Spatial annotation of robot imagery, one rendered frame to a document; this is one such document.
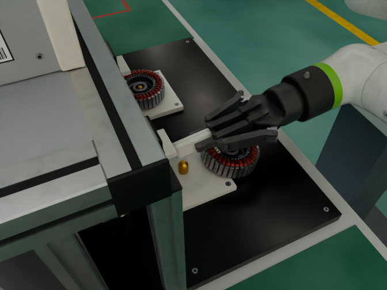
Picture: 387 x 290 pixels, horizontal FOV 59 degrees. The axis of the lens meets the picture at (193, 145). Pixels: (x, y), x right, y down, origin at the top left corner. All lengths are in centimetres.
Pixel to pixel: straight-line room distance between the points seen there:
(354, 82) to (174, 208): 44
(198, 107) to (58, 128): 54
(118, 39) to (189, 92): 34
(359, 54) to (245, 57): 169
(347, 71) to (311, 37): 199
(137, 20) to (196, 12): 167
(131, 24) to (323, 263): 87
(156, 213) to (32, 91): 15
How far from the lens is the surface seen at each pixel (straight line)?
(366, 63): 67
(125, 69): 73
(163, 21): 115
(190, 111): 78
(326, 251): 65
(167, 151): 55
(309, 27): 275
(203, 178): 64
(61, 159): 26
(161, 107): 77
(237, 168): 62
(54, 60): 33
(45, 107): 30
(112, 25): 116
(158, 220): 33
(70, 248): 32
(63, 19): 31
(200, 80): 87
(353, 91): 67
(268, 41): 253
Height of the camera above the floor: 130
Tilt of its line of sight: 49 degrees down
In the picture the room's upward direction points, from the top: straight up
